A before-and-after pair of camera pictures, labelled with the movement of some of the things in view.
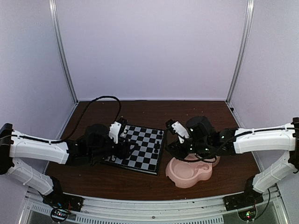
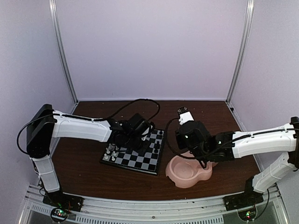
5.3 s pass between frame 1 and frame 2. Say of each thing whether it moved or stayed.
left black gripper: moved
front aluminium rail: stayed
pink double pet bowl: stayed
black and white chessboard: stayed
